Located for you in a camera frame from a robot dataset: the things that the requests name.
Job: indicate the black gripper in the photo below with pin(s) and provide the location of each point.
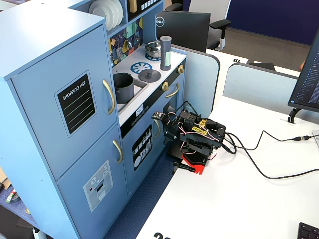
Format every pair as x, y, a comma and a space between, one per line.
170, 133

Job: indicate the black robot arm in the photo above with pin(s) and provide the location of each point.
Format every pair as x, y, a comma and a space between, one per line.
207, 135

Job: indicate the black table clamp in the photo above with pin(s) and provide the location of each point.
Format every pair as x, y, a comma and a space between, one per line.
183, 167

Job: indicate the gold stove knob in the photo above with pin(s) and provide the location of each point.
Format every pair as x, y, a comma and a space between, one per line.
165, 86
181, 69

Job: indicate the gray desk divider panel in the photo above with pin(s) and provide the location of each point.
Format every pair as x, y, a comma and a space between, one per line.
259, 84
199, 79

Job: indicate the gray plastic pot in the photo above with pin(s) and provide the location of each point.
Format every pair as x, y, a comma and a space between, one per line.
123, 90

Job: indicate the gray pot lid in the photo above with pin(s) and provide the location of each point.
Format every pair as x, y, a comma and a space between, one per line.
149, 75

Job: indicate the steel pot with lid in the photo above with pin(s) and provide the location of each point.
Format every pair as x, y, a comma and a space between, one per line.
153, 49

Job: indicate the hanging steel spatula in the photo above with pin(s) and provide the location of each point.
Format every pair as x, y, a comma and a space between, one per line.
119, 54

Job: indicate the hanging steel ladle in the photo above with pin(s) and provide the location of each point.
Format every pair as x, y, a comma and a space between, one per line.
129, 44

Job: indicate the hanging steel spoon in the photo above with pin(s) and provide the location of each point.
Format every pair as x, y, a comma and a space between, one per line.
137, 37

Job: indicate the black Dell monitor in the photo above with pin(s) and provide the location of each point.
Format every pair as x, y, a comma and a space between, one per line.
184, 30

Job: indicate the black monitor stand clamp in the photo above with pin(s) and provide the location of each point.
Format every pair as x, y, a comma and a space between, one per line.
293, 114

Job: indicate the white black office chair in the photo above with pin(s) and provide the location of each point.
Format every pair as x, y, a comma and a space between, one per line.
209, 15

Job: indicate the lit computer monitor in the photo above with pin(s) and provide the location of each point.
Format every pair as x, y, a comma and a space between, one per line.
307, 82

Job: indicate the white toy plate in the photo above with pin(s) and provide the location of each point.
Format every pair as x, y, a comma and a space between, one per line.
115, 12
99, 11
121, 11

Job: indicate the black keyboard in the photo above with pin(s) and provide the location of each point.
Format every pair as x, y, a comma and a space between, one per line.
309, 231

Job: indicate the small red green packet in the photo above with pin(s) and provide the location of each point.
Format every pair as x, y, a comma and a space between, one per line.
10, 196

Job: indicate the blue wooden toy kitchen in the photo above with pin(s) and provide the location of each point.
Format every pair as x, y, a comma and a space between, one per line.
37, 49

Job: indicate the brown cardboard box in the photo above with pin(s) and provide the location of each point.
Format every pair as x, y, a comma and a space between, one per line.
4, 180

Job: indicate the red arm base mount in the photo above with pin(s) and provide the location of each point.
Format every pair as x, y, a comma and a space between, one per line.
197, 163

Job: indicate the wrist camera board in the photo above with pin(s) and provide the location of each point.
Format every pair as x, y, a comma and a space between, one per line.
158, 116

